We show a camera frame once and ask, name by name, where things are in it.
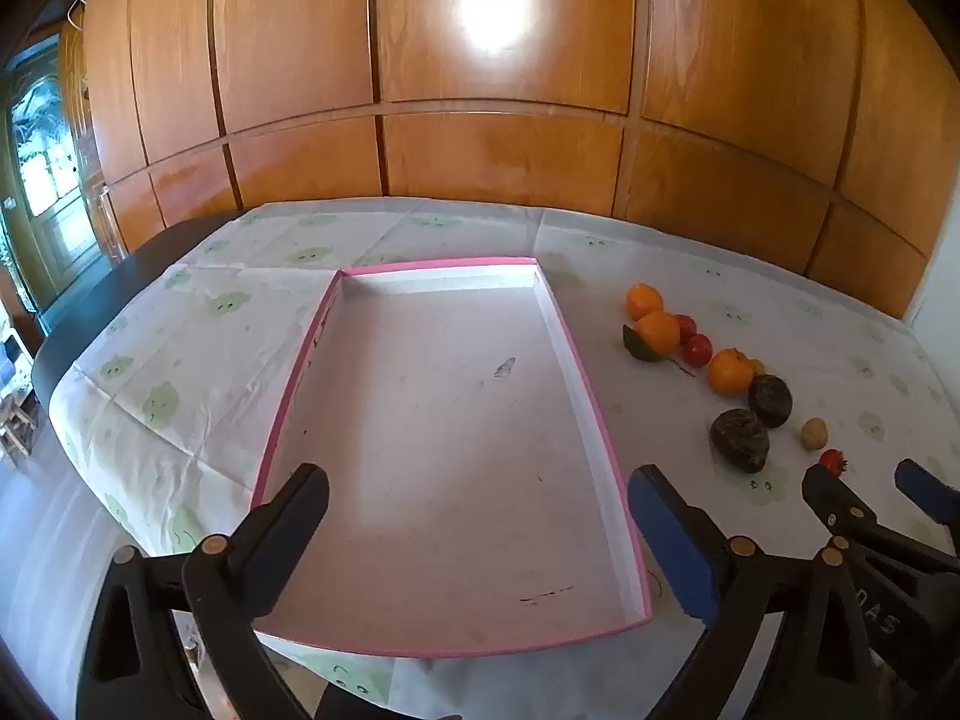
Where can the wooden panelled wardrobe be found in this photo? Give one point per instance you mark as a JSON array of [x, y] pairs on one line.
[[300, 52]]

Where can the orange with short stem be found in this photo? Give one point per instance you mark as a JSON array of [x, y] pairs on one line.
[[729, 373]]

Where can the orange with green leaf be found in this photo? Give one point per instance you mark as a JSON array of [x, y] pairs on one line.
[[658, 334]]

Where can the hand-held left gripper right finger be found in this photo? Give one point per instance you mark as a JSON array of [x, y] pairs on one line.
[[675, 540]]

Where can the plain orange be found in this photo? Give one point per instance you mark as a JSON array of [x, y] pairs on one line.
[[643, 301]]

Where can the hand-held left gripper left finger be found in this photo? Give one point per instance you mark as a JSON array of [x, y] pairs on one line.
[[285, 525]]

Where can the small yellow-brown kiwi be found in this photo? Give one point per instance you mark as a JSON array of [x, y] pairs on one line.
[[758, 367], [813, 434]]

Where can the dark brown wrinkled fruit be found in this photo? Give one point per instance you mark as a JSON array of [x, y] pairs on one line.
[[739, 439], [770, 401]]

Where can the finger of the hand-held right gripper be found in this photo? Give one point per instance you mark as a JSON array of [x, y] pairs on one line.
[[821, 491], [926, 491]]

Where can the wooden glazed door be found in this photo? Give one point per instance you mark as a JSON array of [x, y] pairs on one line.
[[45, 165]]

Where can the small red tomato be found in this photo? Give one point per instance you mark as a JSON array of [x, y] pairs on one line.
[[830, 460]]

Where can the pink shallow cardboard box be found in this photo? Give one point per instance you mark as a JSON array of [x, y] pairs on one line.
[[450, 427]]

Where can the white tablecloth with green print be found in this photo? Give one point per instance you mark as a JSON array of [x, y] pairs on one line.
[[210, 360]]

